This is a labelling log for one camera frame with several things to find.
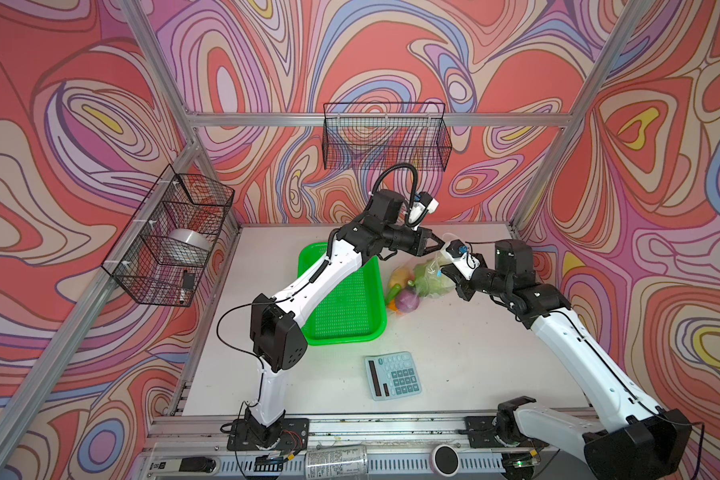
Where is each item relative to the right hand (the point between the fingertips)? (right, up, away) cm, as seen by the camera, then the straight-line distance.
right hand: (446, 272), depth 76 cm
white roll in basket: (-64, +7, -6) cm, 64 cm away
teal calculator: (-14, -29, +5) cm, 32 cm away
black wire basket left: (-71, +5, -4) cm, 71 cm away
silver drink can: (-27, -42, -11) cm, 51 cm away
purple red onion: (-9, -9, +10) cm, 16 cm away
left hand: (-2, +7, -5) cm, 9 cm away
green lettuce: (-4, -3, +4) cm, 6 cm away
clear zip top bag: (-8, -5, +10) cm, 14 cm away
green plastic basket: (-23, -15, +18) cm, 32 cm away
